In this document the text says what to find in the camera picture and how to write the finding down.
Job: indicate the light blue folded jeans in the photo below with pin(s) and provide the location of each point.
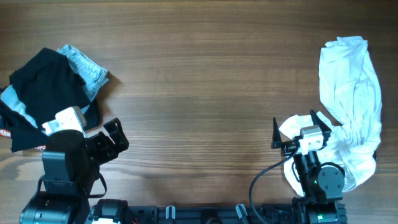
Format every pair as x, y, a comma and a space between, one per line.
93, 75

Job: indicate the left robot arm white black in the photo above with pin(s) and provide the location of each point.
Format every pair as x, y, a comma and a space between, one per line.
72, 165

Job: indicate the black folded shirt under jeans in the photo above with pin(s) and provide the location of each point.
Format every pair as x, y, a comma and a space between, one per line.
23, 134

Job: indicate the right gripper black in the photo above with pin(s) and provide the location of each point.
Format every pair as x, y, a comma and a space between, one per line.
288, 147

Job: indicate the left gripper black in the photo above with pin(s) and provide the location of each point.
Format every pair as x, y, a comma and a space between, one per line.
111, 151

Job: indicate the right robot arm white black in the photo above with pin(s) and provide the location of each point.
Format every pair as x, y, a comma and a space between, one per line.
322, 183

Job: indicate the white crumpled shirt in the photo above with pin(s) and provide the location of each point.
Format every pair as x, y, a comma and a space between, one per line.
350, 91

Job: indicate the black polo shirt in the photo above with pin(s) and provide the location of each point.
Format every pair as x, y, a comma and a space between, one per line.
46, 84

